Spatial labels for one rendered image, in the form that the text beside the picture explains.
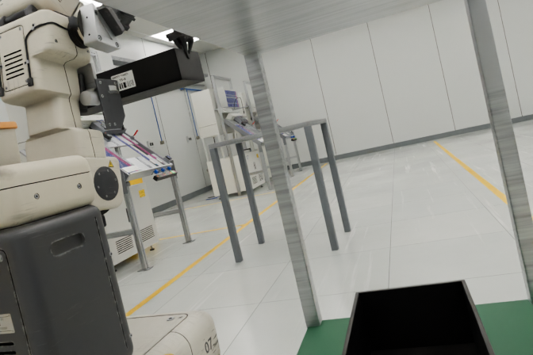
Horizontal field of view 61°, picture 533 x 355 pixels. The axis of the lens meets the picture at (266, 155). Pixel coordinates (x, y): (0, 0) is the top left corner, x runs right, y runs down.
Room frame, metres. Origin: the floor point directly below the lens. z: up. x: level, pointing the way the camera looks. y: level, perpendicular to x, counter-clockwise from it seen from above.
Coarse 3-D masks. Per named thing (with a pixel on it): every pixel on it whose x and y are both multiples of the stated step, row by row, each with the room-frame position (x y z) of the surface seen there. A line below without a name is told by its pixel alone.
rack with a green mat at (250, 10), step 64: (128, 0) 0.48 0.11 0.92; (192, 0) 0.52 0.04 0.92; (256, 0) 0.58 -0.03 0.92; (320, 0) 0.65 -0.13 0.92; (384, 0) 0.73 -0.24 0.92; (256, 64) 0.90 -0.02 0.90; (512, 128) 0.78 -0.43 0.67; (512, 192) 0.79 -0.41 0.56; (320, 320) 0.91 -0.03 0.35; (512, 320) 0.75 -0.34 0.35
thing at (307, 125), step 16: (288, 128) 2.73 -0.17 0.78; (304, 128) 2.69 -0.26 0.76; (224, 144) 2.89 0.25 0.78; (240, 144) 3.31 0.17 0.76; (240, 160) 3.31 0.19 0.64; (320, 176) 2.68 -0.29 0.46; (336, 176) 3.06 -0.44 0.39; (224, 192) 2.93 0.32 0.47; (320, 192) 2.69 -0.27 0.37; (336, 192) 3.07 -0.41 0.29; (224, 208) 2.93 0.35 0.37; (256, 208) 3.32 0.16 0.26; (256, 224) 3.31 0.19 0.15; (336, 240) 2.70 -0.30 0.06; (240, 256) 2.94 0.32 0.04
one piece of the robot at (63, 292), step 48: (0, 192) 0.87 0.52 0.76; (48, 192) 0.95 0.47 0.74; (0, 240) 0.88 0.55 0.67; (48, 240) 0.93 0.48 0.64; (96, 240) 1.05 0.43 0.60; (0, 288) 0.89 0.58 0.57; (48, 288) 0.90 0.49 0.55; (96, 288) 1.01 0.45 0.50; (0, 336) 0.90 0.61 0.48; (48, 336) 0.88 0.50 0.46; (96, 336) 0.98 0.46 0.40
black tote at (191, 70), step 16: (176, 48) 1.56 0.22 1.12; (128, 64) 1.62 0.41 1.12; (144, 64) 1.60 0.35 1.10; (160, 64) 1.57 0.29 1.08; (176, 64) 1.55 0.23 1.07; (192, 64) 1.64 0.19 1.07; (128, 80) 1.63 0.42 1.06; (144, 80) 1.60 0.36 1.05; (160, 80) 1.58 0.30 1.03; (176, 80) 1.56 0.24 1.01; (192, 80) 1.62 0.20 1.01; (128, 96) 1.64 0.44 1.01; (144, 96) 1.73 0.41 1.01; (96, 112) 1.86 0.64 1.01
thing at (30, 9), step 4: (28, 8) 1.29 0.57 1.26; (32, 8) 1.30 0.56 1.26; (20, 12) 1.31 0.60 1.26; (24, 12) 1.31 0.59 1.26; (28, 12) 1.29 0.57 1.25; (32, 12) 1.30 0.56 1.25; (4, 16) 1.34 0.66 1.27; (8, 16) 1.34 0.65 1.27; (12, 16) 1.32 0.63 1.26; (16, 16) 1.32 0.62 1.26; (20, 16) 1.31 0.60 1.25; (24, 16) 1.31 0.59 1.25; (0, 20) 1.33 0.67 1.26; (4, 20) 1.33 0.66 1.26; (8, 20) 1.33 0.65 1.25; (12, 20) 1.32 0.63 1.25; (0, 24) 1.32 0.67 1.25; (4, 24) 1.33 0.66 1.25
